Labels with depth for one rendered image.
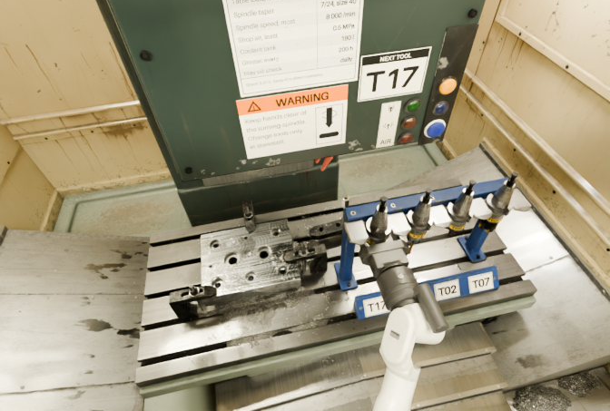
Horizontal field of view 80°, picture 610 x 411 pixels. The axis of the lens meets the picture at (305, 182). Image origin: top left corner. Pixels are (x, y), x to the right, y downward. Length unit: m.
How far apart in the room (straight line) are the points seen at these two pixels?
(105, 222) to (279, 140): 1.55
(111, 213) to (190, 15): 1.67
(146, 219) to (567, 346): 1.74
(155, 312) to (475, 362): 1.01
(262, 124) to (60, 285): 1.27
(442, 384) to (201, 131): 1.06
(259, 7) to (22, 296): 1.40
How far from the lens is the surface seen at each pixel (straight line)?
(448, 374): 1.34
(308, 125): 0.54
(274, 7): 0.45
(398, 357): 0.82
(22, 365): 1.54
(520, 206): 1.09
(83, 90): 1.77
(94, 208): 2.12
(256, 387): 1.27
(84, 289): 1.64
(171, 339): 1.20
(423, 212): 0.92
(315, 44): 0.48
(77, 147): 1.97
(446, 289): 1.20
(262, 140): 0.54
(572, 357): 1.46
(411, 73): 0.55
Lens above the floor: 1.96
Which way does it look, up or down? 46 degrees down
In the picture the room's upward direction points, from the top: 3 degrees counter-clockwise
